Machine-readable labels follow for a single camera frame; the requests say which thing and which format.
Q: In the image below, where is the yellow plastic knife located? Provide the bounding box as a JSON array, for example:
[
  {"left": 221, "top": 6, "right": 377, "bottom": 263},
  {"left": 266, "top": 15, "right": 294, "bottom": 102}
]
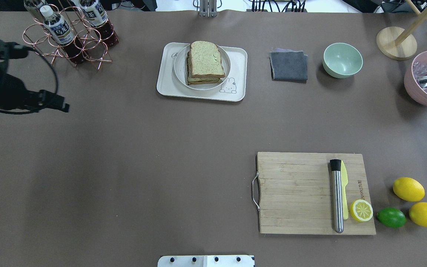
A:
[{"left": 341, "top": 161, "right": 349, "bottom": 220}]

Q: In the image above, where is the lemon half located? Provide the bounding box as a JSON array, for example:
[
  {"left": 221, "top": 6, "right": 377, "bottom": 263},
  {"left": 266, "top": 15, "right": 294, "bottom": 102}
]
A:
[{"left": 349, "top": 199, "right": 373, "bottom": 223}]

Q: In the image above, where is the steel muddler black tip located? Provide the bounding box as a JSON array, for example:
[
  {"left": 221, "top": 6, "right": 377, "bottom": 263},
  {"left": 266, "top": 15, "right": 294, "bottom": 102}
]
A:
[{"left": 330, "top": 159, "right": 344, "bottom": 233}]

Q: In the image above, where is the cream rabbit tray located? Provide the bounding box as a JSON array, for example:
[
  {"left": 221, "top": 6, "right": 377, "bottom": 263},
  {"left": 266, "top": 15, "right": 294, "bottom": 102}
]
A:
[{"left": 156, "top": 42, "right": 248, "bottom": 102}]

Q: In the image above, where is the white round plate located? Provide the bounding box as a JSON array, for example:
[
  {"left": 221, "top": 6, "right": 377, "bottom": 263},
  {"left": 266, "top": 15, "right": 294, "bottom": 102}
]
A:
[{"left": 173, "top": 44, "right": 231, "bottom": 91}]

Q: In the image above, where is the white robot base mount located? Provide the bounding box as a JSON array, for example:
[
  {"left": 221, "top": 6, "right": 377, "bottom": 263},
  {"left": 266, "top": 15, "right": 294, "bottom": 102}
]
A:
[{"left": 157, "top": 254, "right": 255, "bottom": 267}]

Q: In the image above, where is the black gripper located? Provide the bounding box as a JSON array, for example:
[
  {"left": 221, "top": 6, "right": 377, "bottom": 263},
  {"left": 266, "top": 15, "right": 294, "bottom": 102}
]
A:
[{"left": 0, "top": 74, "right": 70, "bottom": 113}]

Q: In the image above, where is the copper wire bottle rack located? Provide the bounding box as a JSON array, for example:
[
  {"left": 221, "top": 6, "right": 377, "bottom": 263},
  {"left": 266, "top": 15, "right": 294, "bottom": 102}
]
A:
[{"left": 23, "top": 0, "right": 119, "bottom": 69}]

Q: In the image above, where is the yellow lemon lower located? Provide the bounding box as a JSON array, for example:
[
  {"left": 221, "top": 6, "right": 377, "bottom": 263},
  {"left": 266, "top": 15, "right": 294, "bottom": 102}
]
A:
[{"left": 393, "top": 177, "right": 425, "bottom": 202}]

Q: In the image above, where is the tea bottle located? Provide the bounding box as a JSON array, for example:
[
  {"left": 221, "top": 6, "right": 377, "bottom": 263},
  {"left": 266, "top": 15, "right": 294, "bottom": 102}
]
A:
[
  {"left": 40, "top": 5, "right": 85, "bottom": 64},
  {"left": 23, "top": 0, "right": 46, "bottom": 22},
  {"left": 79, "top": 0, "right": 119, "bottom": 47}
]

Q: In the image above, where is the mint green bowl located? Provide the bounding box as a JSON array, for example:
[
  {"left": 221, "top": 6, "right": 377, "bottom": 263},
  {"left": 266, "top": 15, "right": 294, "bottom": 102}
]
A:
[{"left": 322, "top": 43, "right": 363, "bottom": 78}]

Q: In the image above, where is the tea bottle lower left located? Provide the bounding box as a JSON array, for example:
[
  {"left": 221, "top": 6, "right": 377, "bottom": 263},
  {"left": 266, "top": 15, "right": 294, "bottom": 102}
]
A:
[{"left": 40, "top": 5, "right": 85, "bottom": 64}]

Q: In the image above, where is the tea bottle lower right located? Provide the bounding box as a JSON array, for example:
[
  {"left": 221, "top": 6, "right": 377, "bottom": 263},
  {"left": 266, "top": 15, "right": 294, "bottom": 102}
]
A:
[{"left": 23, "top": 0, "right": 46, "bottom": 22}]

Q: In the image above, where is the bamboo cutting board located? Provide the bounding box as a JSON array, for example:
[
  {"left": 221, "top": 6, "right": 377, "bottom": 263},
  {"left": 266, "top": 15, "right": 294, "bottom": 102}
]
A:
[{"left": 256, "top": 152, "right": 371, "bottom": 235}]

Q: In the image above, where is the aluminium frame post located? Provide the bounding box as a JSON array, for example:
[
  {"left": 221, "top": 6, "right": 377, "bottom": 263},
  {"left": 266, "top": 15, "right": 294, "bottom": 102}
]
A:
[{"left": 197, "top": 0, "right": 218, "bottom": 17}]

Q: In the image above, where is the wooden mug tree stand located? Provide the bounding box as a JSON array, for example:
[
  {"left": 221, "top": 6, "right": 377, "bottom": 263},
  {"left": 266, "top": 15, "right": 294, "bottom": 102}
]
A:
[{"left": 376, "top": 7, "right": 427, "bottom": 60}]

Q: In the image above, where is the black camera mount wrist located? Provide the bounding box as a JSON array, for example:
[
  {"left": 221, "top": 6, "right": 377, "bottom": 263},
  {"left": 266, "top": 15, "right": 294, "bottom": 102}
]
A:
[{"left": 0, "top": 40, "right": 34, "bottom": 74}]

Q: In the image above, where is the grey folded cloth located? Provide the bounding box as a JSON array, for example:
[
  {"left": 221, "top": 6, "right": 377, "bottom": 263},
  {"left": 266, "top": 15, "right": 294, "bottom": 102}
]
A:
[{"left": 269, "top": 49, "right": 308, "bottom": 82}]

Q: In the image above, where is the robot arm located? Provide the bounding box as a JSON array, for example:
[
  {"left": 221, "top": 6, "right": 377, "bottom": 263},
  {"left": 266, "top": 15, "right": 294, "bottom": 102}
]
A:
[{"left": 0, "top": 73, "right": 70, "bottom": 115}]

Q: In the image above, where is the tea bottle upper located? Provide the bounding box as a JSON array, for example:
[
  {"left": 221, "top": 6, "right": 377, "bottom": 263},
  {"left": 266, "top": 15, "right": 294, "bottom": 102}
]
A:
[{"left": 79, "top": 0, "right": 119, "bottom": 47}]

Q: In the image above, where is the green lime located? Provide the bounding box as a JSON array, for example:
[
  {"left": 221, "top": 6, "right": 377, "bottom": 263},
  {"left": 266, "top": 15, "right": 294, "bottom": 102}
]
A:
[{"left": 377, "top": 207, "right": 407, "bottom": 228}]

